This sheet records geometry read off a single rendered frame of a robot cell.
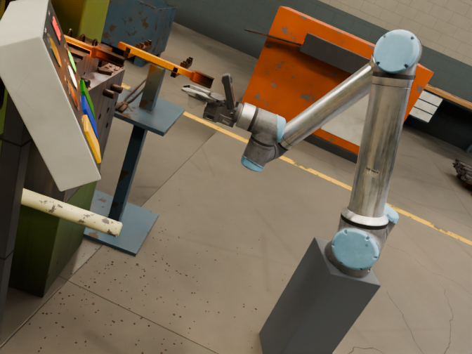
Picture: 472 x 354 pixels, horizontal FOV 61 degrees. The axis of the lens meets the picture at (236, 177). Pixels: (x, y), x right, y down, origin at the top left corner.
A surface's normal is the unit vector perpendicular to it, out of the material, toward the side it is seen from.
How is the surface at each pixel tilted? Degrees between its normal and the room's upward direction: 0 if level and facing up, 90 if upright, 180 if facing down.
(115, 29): 90
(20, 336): 0
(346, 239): 95
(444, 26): 90
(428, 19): 90
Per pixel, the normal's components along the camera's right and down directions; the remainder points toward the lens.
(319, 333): 0.11, 0.49
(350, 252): -0.49, 0.31
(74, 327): 0.36, -0.83
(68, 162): 0.33, 0.54
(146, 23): -0.13, 0.41
